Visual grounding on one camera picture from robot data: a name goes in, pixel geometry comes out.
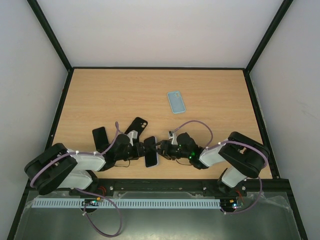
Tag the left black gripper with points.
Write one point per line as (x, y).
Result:
(139, 151)

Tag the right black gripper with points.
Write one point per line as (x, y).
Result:
(165, 148)

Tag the lavender phone case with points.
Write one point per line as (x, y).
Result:
(156, 160)

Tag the black phone case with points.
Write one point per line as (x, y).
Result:
(138, 124)

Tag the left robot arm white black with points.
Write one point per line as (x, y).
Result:
(61, 168)

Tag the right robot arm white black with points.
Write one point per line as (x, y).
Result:
(246, 156)

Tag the small black phone left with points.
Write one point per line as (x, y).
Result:
(100, 139)

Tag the light blue phone case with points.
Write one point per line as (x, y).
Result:
(176, 102)

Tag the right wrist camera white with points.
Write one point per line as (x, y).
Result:
(172, 136)

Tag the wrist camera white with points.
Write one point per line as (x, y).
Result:
(133, 136)
(172, 136)

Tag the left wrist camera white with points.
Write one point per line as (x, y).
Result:
(133, 136)

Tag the light blue slotted cable duct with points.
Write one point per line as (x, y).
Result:
(64, 203)

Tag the black front rail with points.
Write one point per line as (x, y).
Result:
(207, 188)

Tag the black enclosure frame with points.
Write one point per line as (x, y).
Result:
(281, 12)

